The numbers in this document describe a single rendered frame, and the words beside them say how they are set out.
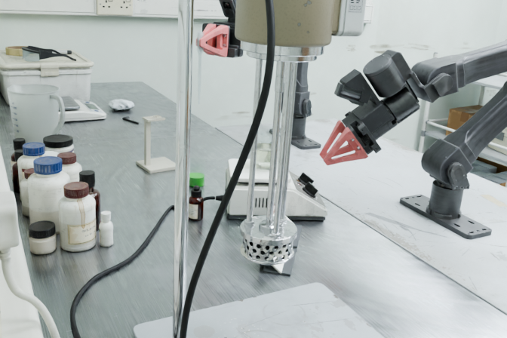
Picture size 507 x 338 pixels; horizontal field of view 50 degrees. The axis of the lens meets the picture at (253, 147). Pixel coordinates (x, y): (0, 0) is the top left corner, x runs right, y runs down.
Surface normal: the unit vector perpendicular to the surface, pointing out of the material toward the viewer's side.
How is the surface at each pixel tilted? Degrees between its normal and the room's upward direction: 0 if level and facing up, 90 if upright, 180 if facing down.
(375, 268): 0
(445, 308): 0
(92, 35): 90
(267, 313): 0
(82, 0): 90
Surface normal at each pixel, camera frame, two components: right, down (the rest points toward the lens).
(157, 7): 0.46, 0.29
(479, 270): 0.06, -0.95
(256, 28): -0.58, 0.21
